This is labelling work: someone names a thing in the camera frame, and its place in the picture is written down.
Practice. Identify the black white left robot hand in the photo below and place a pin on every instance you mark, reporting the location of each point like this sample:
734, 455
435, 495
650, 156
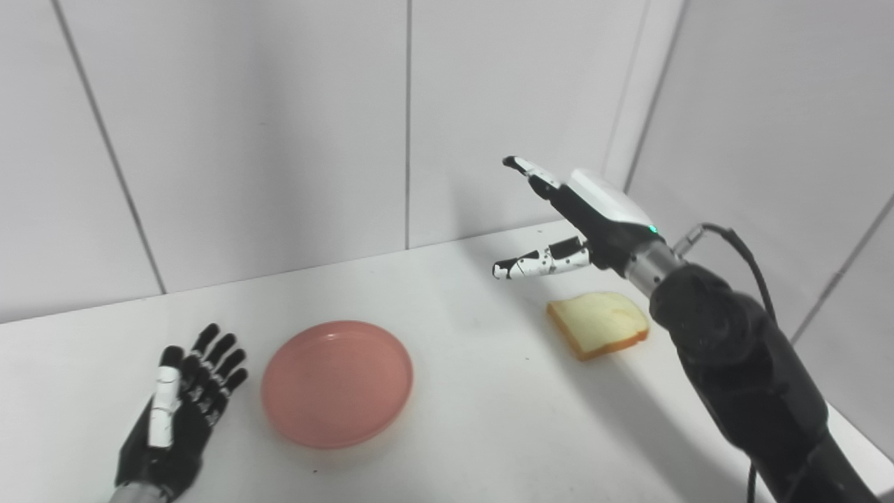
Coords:
185, 426

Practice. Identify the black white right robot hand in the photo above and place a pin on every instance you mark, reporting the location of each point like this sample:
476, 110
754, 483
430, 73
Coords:
604, 216

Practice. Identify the slice of bread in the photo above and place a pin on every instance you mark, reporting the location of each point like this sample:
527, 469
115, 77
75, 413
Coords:
601, 323

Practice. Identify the pink round plate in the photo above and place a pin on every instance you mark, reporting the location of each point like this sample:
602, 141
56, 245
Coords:
337, 384

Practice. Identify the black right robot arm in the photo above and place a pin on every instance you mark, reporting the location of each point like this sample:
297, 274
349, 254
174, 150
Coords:
747, 363

